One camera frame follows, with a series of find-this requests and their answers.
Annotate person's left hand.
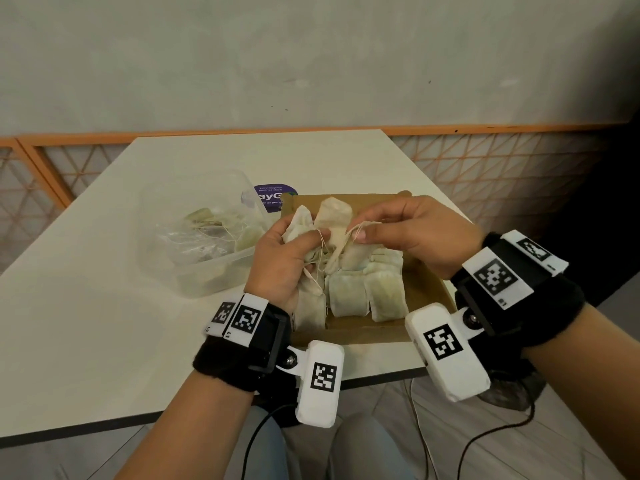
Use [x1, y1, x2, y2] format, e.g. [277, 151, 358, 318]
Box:
[243, 214, 332, 315]

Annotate person's right hand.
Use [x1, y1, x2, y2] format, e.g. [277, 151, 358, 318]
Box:
[347, 195, 487, 281]

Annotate bunch of tea bags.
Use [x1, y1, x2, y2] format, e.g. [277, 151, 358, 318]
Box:
[281, 204, 331, 295]

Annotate brown paper box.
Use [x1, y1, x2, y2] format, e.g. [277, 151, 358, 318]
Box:
[279, 190, 459, 348]

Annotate white stringed tea bag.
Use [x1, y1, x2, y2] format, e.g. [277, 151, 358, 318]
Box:
[313, 197, 383, 273]

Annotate rows of packed tea bags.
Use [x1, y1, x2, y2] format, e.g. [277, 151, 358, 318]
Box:
[292, 247, 410, 333]

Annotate clear plastic container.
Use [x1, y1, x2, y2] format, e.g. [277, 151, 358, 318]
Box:
[135, 169, 273, 298]

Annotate person's left forearm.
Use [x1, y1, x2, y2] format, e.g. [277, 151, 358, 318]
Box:
[115, 369, 256, 480]

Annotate person's right forearm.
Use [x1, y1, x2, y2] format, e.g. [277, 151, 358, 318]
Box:
[522, 304, 640, 480]

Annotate round purple sticker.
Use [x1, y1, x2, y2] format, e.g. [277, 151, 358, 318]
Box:
[242, 183, 299, 214]

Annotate orange lattice fence panel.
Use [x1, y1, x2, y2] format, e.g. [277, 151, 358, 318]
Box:
[0, 138, 76, 273]
[17, 123, 631, 235]

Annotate black marker wristband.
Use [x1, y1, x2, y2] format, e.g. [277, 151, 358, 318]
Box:
[451, 229, 586, 375]
[192, 293, 293, 395]

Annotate dark grey floor object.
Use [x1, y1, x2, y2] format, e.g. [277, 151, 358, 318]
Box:
[477, 369, 547, 412]

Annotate grey trousers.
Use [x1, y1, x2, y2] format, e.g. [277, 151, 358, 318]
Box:
[235, 404, 416, 480]

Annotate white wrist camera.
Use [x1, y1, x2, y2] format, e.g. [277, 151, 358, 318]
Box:
[403, 302, 492, 403]
[285, 339, 346, 429]

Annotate black cable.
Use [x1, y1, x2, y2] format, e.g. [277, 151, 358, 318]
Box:
[239, 403, 299, 480]
[457, 389, 536, 480]

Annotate thin white cable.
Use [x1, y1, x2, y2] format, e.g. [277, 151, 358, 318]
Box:
[407, 377, 441, 480]

